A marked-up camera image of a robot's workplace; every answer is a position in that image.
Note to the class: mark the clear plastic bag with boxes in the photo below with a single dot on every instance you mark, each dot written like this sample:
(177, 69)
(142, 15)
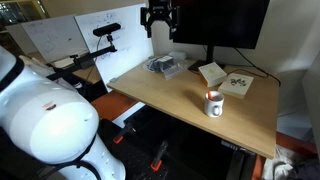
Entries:
(163, 64)

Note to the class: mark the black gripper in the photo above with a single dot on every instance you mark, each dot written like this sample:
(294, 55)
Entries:
(160, 10)

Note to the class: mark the large white whiteboard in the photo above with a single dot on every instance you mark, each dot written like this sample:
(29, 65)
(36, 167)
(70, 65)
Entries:
(126, 46)

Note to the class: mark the white crumpled cloth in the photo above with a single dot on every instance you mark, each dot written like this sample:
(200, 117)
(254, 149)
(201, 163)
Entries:
(278, 166)

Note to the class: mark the thick white orange-spine book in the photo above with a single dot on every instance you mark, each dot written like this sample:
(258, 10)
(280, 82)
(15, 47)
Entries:
(212, 74)

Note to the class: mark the orange stick in mug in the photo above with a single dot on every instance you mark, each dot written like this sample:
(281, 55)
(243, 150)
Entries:
(210, 96)

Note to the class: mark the wooden background table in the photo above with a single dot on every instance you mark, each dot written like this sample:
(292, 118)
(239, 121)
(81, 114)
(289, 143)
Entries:
(88, 74)

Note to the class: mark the black perforated robot table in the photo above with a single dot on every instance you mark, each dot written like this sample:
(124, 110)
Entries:
(186, 150)

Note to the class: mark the black stereo camera bar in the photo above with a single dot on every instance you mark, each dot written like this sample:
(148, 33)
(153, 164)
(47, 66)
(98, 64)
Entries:
(106, 29)

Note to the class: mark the black desk control panel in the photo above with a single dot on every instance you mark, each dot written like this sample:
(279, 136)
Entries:
(237, 148)

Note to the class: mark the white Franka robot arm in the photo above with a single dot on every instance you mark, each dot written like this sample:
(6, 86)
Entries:
(50, 126)

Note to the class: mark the thin white book black drawing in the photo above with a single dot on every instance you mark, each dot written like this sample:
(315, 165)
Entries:
(236, 85)

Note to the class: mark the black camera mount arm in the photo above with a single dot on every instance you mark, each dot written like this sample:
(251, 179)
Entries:
(86, 60)

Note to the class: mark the black computer monitor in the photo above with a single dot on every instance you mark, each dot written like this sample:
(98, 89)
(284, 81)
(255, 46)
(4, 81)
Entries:
(220, 20)

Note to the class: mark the small white whiteboard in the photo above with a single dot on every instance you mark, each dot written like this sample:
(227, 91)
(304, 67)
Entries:
(53, 38)

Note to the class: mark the white ceramic mug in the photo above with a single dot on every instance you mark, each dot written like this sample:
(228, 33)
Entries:
(213, 106)

